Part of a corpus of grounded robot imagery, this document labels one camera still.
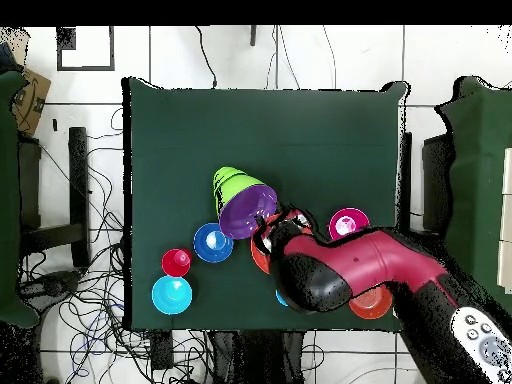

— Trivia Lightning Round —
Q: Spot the deep orange bowl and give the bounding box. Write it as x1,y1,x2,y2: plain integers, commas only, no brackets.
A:
348,283,394,321

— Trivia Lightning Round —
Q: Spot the green cloth side table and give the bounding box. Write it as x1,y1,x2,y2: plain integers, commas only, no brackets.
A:
433,75,512,313
0,70,40,329

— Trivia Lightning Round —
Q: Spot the magenta bowl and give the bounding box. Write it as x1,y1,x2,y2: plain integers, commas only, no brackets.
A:
328,207,372,242

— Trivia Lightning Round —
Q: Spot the grey machine base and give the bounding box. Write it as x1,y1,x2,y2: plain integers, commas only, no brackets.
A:
19,270,83,309

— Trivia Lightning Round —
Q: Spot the cardboard box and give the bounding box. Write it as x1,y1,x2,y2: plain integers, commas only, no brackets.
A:
11,67,52,137

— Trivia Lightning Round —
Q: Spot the black box on floor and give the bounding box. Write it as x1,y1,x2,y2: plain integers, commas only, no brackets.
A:
150,329,174,371

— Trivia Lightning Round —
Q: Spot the light blue bowl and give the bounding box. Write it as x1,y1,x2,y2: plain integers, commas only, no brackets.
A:
150,275,194,316

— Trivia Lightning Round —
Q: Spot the large green bowl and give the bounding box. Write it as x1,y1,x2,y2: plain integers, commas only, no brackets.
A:
214,171,268,221

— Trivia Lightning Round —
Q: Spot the dark green tablecloth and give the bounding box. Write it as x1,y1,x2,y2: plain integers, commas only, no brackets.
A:
121,76,409,333

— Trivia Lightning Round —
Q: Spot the black cable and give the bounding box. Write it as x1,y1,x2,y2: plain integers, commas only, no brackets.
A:
194,26,218,89

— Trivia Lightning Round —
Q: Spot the black metal stand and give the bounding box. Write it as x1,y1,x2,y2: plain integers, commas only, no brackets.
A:
397,131,455,241
17,126,91,268

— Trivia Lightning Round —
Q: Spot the black square frame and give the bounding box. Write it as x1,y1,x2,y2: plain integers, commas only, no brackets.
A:
56,26,116,72

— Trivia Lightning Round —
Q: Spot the dark blue bowl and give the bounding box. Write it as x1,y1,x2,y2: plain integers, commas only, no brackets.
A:
192,222,236,264

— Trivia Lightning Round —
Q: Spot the tangle of black cables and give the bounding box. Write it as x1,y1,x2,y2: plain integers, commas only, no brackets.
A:
17,107,225,384

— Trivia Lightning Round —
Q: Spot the red cup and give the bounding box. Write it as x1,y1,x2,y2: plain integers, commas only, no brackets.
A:
160,248,193,278

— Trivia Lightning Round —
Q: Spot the wide orange bowl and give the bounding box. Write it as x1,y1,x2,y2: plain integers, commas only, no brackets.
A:
250,211,314,276

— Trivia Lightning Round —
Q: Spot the purple bowl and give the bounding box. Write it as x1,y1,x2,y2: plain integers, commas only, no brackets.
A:
218,184,280,241

